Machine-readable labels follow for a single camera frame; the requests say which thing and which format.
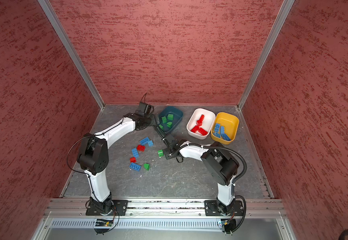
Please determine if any green lego block front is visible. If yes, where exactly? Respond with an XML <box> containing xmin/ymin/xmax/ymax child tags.
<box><xmin>158</xmin><ymin>150</ymin><xmax>164</xmax><ymax>158</ymax></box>

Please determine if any blue long lego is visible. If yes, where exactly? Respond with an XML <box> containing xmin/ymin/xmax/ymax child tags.
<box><xmin>220</xmin><ymin>133</ymin><xmax>231</xmax><ymax>141</ymax></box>
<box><xmin>132</xmin><ymin>148</ymin><xmax>139</xmax><ymax>158</ymax></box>
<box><xmin>140</xmin><ymin>137</ymin><xmax>150</xmax><ymax>146</ymax></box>
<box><xmin>129</xmin><ymin>163</ymin><xmax>142</xmax><ymax>172</ymax></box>

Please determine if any green lego slope front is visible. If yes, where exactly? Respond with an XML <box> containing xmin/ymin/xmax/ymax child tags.
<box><xmin>144</xmin><ymin>164</ymin><xmax>150</xmax><ymax>171</ymax></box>

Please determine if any red long lego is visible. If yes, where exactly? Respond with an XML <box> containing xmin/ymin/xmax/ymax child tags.
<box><xmin>196</xmin><ymin>115</ymin><xmax>205</xmax><ymax>126</ymax></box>
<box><xmin>198</xmin><ymin>128</ymin><xmax>208</xmax><ymax>136</ymax></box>

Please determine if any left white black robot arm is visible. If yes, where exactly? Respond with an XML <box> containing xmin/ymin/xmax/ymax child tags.
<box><xmin>77</xmin><ymin>102</ymin><xmax>155</xmax><ymax>216</ymax></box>

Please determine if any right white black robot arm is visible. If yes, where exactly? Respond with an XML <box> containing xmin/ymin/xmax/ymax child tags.
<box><xmin>162</xmin><ymin>135</ymin><xmax>247</xmax><ymax>216</ymax></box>

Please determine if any teal plastic bin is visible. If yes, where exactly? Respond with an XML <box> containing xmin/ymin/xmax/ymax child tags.
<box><xmin>158</xmin><ymin>106</ymin><xmax>183</xmax><ymax>134</ymax></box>

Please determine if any white plastic bin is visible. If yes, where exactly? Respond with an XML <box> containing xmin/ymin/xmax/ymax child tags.
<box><xmin>186</xmin><ymin>108</ymin><xmax>216</xmax><ymax>140</ymax></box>

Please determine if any yellow plastic bin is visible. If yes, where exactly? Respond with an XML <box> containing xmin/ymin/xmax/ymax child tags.
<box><xmin>210</xmin><ymin>112</ymin><xmax>239</xmax><ymax>145</ymax></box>

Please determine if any right controller board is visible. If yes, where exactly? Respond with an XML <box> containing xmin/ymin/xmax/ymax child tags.
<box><xmin>218</xmin><ymin>219</ymin><xmax>236</xmax><ymax>234</ymax></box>

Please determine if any controller board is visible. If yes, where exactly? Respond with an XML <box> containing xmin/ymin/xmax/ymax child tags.
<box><xmin>94</xmin><ymin>219</ymin><xmax>114</xmax><ymax>235</ymax></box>
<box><xmin>218</xmin><ymin>219</ymin><xmax>236</xmax><ymax>234</ymax></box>

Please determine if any left controller board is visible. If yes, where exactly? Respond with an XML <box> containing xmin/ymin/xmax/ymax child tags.
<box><xmin>94</xmin><ymin>219</ymin><xmax>114</xmax><ymax>235</ymax></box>

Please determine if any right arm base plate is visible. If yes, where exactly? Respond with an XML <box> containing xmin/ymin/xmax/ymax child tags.
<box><xmin>204</xmin><ymin>200</ymin><xmax>244</xmax><ymax>217</ymax></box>

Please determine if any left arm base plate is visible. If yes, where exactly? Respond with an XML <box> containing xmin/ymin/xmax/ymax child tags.
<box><xmin>86</xmin><ymin>198</ymin><xmax>129</xmax><ymax>217</ymax></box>

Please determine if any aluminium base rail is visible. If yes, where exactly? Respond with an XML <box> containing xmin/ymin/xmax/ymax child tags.
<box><xmin>33</xmin><ymin>198</ymin><xmax>296</xmax><ymax>240</ymax></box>

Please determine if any aluminium corner post left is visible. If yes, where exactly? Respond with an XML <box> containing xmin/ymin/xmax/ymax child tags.
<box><xmin>38</xmin><ymin>0</ymin><xmax>106</xmax><ymax>110</ymax></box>

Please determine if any aluminium corner post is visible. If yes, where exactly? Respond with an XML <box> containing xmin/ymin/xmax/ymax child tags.
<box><xmin>38</xmin><ymin>0</ymin><xmax>106</xmax><ymax>110</ymax></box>
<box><xmin>237</xmin><ymin>0</ymin><xmax>295</xmax><ymax>111</ymax></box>

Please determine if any aluminium corner post right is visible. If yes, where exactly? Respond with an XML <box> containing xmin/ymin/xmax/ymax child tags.
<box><xmin>237</xmin><ymin>0</ymin><xmax>295</xmax><ymax>111</ymax></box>

